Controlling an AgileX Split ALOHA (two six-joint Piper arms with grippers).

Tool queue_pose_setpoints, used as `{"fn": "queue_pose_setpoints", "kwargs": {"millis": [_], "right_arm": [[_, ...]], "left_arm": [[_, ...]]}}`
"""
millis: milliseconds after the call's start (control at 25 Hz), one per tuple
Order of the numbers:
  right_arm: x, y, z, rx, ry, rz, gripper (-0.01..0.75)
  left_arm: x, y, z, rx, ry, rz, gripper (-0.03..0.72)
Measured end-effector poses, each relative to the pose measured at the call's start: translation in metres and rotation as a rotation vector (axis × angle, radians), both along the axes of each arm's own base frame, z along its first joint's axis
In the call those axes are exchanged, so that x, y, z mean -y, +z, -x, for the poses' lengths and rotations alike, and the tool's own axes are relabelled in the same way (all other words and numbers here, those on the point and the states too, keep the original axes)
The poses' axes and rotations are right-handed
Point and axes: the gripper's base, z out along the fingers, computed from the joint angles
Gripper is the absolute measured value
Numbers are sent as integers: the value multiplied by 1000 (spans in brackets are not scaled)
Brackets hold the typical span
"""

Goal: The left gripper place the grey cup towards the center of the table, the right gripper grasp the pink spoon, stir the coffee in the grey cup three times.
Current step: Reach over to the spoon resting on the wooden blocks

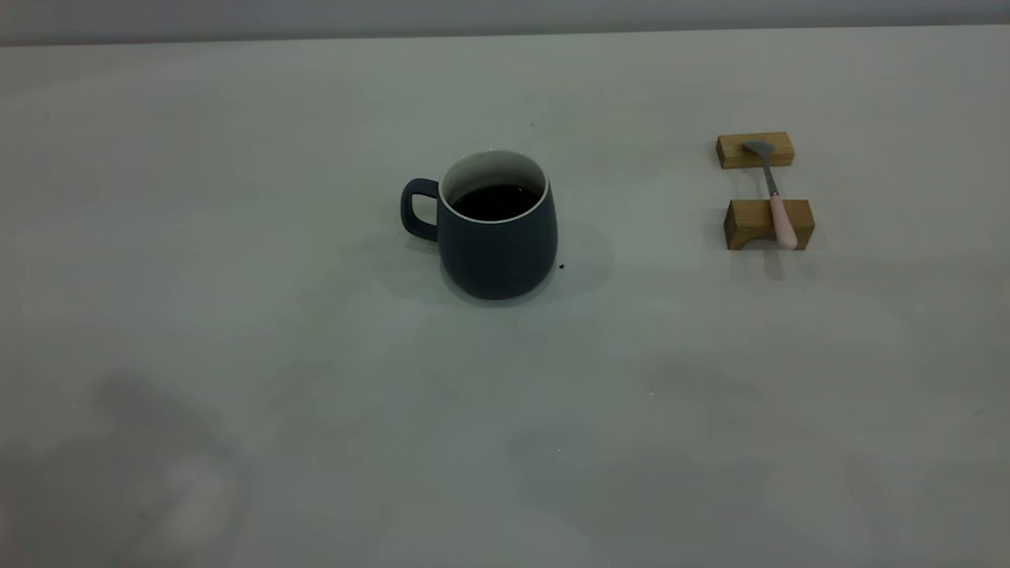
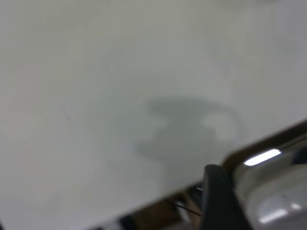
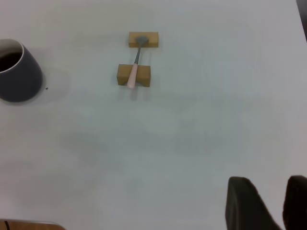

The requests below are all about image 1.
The dark coffee liquid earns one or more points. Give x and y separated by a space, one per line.
495 203

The arched wooden block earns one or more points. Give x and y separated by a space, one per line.
750 217

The flat wooden block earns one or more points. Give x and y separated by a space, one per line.
734 151

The dark grey ceramic mug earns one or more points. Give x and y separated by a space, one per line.
497 256

